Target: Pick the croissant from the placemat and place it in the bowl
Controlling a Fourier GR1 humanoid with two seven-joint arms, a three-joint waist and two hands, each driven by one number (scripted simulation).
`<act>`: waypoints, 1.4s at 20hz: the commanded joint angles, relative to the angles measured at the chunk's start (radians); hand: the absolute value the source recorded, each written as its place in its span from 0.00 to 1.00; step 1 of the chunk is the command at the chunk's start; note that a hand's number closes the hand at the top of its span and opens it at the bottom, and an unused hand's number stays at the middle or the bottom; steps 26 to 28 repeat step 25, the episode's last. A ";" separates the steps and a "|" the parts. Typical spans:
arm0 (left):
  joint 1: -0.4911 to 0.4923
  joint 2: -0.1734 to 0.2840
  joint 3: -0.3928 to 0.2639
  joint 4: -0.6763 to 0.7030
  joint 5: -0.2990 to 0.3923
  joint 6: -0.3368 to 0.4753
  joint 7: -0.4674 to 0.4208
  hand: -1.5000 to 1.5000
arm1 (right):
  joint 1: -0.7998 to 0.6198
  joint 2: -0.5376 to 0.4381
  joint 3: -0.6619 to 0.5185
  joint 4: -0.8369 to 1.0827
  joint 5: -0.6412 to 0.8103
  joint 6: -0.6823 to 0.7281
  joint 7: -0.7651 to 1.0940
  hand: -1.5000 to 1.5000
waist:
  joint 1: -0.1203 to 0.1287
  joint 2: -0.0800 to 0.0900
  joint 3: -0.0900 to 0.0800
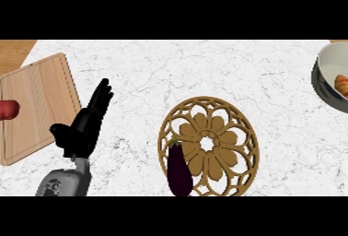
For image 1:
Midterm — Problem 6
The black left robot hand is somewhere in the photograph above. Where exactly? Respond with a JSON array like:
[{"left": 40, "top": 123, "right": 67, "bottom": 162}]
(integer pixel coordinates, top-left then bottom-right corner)
[{"left": 49, "top": 77, "right": 116, "bottom": 159}]

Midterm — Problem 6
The brown openwork round placemat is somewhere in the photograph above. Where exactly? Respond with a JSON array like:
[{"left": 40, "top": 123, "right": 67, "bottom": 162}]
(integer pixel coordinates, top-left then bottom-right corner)
[{"left": 157, "top": 96, "right": 262, "bottom": 197}]

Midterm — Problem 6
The white and grey bowl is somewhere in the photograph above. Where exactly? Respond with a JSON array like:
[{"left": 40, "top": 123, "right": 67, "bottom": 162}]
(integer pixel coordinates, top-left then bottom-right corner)
[{"left": 310, "top": 41, "right": 348, "bottom": 114}]

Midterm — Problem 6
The golden brown croissant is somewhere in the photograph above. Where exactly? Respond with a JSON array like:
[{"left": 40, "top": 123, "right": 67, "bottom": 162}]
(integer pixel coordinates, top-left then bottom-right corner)
[{"left": 334, "top": 74, "right": 348, "bottom": 100}]

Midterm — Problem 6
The pale wooden cutting board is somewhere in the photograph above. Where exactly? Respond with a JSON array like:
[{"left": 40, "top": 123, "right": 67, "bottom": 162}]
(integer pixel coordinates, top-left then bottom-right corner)
[{"left": 0, "top": 52, "right": 83, "bottom": 167}]

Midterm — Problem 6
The red round vegetable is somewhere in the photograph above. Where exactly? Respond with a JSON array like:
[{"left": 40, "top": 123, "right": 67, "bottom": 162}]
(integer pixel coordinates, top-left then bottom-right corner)
[{"left": 0, "top": 100, "right": 23, "bottom": 121}]

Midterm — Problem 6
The dark purple eggplant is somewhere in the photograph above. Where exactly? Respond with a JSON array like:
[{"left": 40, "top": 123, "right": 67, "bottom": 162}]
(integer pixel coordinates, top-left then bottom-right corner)
[{"left": 166, "top": 138, "right": 195, "bottom": 197}]

